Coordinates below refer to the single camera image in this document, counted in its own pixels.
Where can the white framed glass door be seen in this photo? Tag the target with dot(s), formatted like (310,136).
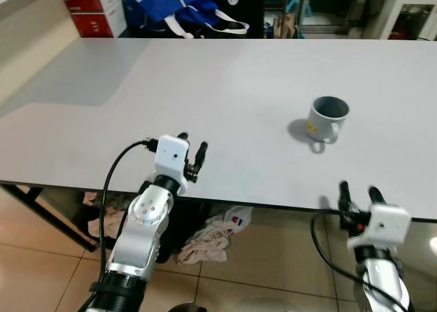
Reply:
(410,11)

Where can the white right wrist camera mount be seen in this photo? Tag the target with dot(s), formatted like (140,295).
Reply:
(386,227)

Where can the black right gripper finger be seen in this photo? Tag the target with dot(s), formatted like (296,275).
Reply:
(377,196)
(346,196)

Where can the crumpled pale cloth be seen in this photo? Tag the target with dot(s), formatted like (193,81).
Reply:
(113,216)

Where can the crumpled pink white cloth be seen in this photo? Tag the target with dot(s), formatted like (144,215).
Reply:
(212,240)

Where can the red drawer cabinet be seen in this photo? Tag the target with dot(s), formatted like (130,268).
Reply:
(89,11)

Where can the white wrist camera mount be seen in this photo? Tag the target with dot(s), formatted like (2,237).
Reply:
(386,227)
(171,158)

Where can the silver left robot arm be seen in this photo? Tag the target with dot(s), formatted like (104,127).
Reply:
(147,223)

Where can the black table leg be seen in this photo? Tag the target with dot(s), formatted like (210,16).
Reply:
(48,213)

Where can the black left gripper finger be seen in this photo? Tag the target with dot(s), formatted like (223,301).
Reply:
(183,136)
(201,155)

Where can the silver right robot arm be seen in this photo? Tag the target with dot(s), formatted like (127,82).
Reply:
(382,285)

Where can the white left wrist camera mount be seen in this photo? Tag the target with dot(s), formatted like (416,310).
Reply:
(171,158)

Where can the brown paper bag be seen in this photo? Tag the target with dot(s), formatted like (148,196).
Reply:
(285,26)

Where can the grey ceramic mug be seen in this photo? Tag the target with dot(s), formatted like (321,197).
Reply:
(324,124)

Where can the black bin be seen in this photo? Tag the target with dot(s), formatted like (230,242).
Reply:
(174,223)

